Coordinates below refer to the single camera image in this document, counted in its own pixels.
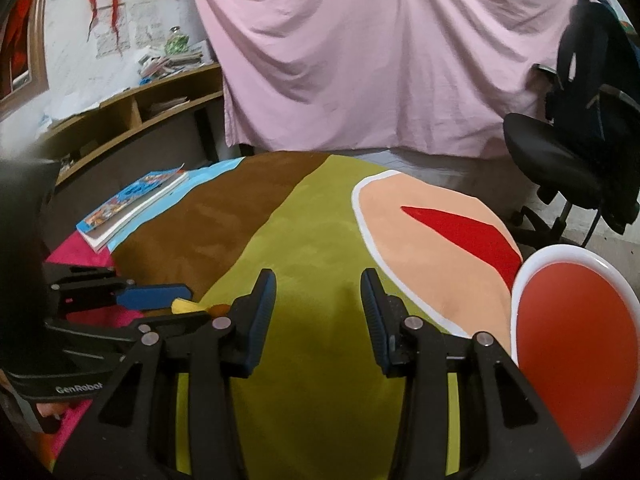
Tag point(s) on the wooden frame with red cloth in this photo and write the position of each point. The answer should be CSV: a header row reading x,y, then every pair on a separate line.
x,y
20,45

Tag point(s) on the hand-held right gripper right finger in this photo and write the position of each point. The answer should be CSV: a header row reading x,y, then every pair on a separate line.
x,y
372,320

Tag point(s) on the pink hanging sheet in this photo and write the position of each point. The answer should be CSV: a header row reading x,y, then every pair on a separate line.
x,y
375,60

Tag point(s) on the small yellow stick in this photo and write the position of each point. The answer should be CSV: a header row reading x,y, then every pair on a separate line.
x,y
186,306

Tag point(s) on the colourful picture book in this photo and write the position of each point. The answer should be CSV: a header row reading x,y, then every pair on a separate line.
x,y
130,200

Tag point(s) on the wooden shelf unit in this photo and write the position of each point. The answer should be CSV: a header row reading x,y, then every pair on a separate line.
x,y
120,115

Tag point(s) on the paper sheets on wall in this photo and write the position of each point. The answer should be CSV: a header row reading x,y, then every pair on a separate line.
x,y
130,25

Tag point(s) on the green patterned jar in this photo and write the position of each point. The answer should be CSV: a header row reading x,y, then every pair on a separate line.
x,y
177,42

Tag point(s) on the dark blue backpack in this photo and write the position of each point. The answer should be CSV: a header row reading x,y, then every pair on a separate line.
x,y
590,60

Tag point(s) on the red basin with white rim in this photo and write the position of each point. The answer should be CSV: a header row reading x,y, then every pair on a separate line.
x,y
575,350

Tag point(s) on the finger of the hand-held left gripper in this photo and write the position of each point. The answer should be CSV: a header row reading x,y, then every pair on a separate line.
x,y
100,327
160,296

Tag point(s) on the black office chair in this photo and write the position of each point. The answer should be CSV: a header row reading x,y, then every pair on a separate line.
x,y
550,160

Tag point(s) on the pile of books and papers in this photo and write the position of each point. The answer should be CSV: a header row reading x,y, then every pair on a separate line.
x,y
172,62

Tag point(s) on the loose white papers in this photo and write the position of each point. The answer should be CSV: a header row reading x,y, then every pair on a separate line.
x,y
70,107

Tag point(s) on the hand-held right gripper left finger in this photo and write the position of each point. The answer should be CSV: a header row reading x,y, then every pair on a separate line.
x,y
262,320

